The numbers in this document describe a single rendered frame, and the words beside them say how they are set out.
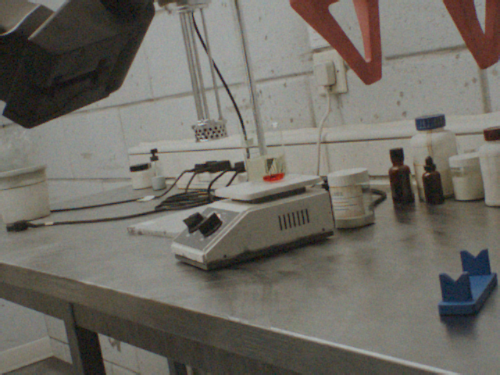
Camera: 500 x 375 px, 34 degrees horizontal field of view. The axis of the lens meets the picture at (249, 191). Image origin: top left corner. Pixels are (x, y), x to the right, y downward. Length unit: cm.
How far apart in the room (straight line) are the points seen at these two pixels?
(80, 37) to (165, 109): 166
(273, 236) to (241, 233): 5
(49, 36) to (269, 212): 57
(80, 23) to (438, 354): 37
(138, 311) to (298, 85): 85
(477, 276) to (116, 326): 57
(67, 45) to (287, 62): 122
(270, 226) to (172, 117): 117
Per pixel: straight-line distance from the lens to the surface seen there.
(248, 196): 109
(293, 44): 176
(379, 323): 76
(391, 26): 155
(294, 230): 111
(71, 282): 122
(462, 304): 75
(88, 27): 61
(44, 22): 61
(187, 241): 113
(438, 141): 131
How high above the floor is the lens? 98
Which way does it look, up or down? 8 degrees down
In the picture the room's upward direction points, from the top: 10 degrees counter-clockwise
